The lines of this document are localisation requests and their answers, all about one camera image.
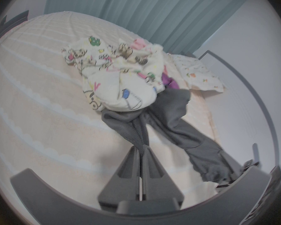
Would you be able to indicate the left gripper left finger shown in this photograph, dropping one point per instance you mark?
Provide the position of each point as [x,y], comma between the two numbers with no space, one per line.
[126,181]

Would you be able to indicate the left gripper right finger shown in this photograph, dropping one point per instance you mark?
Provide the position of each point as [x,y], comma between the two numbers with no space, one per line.
[159,181]

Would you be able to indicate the black T-shirt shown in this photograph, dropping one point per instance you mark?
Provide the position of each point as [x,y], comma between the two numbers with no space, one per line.
[168,116]

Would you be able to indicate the bed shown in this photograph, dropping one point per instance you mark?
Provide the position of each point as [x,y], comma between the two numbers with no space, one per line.
[49,102]

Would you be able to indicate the white printed pyjama garment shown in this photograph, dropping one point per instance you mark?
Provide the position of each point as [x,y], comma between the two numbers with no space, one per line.
[110,88]

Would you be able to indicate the purple garment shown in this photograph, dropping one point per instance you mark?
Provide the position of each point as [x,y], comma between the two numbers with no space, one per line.
[169,81]

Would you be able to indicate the white printed pillow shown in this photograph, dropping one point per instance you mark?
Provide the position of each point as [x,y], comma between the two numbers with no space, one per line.
[199,75]

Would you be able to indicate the pink garment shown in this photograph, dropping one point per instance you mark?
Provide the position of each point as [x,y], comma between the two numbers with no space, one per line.
[139,44]

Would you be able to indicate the blue-green curtain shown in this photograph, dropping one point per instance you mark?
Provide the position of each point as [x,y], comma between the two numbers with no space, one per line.
[72,1]
[189,13]

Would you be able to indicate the black chest of drawers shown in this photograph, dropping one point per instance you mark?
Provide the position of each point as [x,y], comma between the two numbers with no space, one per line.
[16,19]

